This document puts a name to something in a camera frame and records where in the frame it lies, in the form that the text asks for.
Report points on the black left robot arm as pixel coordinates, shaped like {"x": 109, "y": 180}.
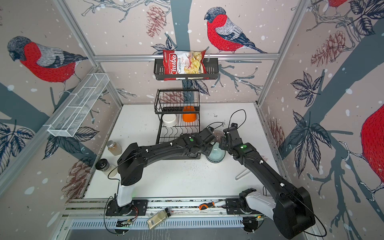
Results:
{"x": 135, "y": 158}

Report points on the white ceramic bowl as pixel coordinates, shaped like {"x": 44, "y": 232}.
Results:
{"x": 170, "y": 120}

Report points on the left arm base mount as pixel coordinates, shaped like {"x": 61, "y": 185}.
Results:
{"x": 135, "y": 208}

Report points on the light green glazed bowl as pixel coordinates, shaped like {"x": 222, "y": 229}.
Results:
{"x": 217, "y": 154}

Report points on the black wall basket shelf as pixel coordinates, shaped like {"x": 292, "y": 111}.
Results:
{"x": 207, "y": 69}

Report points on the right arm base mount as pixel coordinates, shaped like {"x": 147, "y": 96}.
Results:
{"x": 239, "y": 206}

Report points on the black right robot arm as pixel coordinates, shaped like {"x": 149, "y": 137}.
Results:
{"x": 291, "y": 208}

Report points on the black wire dish rack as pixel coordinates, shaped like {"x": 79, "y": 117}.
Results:
{"x": 178, "y": 111}

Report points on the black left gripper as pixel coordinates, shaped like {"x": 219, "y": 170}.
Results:
{"x": 208, "y": 150}

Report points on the red cassava chips bag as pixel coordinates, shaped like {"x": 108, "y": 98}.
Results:
{"x": 183, "y": 62}

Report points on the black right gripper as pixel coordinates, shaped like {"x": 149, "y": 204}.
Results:
{"x": 222, "y": 143}

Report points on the orange glass bowl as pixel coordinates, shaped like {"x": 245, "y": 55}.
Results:
{"x": 189, "y": 114}

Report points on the small jar with brown contents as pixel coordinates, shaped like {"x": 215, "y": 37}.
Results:
{"x": 114, "y": 148}

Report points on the striped patterned bowl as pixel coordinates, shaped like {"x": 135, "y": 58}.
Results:
{"x": 218, "y": 135}

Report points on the white wire wall shelf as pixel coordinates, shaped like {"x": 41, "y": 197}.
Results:
{"x": 71, "y": 118}

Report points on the beige electronic box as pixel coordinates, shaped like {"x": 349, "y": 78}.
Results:
{"x": 158, "y": 218}

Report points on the orange handled screwdriver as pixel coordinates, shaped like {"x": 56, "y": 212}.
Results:
{"x": 205, "y": 206}

